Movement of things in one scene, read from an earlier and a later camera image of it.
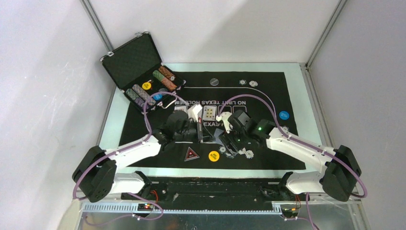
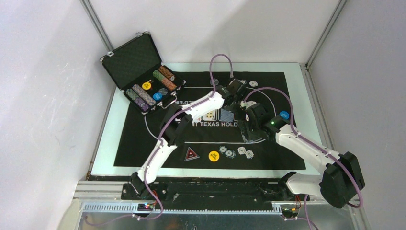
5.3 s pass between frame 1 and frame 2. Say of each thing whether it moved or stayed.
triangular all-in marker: stayed
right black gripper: moved
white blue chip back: stayed
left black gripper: moved
